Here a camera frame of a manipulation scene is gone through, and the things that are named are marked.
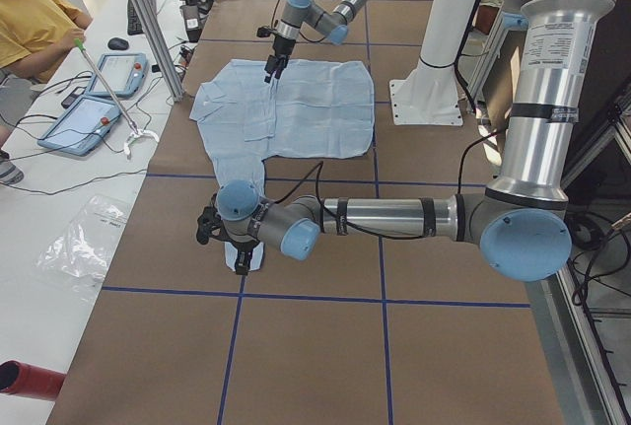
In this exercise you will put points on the black smartphone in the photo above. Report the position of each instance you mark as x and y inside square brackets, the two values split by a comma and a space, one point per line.
[72, 97]

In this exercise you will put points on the light blue button-up shirt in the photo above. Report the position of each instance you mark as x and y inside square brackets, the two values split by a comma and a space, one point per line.
[317, 109]

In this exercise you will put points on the lower blue teach pendant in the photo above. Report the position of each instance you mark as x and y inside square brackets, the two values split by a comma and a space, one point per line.
[81, 127]

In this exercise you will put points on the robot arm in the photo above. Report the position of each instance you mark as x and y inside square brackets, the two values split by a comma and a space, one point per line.
[517, 222]
[332, 26]

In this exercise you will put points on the blue teach pendant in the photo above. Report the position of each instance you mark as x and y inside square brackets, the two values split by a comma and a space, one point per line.
[81, 127]
[124, 72]

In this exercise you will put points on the black computer mouse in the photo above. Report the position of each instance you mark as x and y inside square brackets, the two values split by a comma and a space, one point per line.
[118, 43]

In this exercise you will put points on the upper blue teach pendant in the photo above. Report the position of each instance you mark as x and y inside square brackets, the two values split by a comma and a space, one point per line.
[124, 72]

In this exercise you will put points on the brown table mat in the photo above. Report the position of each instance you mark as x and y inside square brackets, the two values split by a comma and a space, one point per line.
[364, 331]

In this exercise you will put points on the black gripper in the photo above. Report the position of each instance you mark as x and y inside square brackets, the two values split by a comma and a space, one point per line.
[281, 45]
[243, 249]

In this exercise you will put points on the grey aluminium frame post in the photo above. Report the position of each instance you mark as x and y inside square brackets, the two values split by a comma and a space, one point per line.
[154, 35]

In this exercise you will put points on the red cylinder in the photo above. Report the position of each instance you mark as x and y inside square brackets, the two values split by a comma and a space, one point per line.
[25, 380]

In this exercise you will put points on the person in yellow shirt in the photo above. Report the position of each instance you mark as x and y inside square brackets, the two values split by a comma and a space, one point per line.
[37, 35]

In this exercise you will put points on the metal reacher grabber tool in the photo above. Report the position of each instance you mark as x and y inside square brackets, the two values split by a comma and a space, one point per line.
[136, 132]

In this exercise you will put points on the clear plastic bag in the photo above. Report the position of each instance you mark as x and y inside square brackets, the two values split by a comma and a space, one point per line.
[78, 260]

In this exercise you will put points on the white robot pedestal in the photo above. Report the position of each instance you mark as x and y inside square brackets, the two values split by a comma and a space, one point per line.
[429, 95]

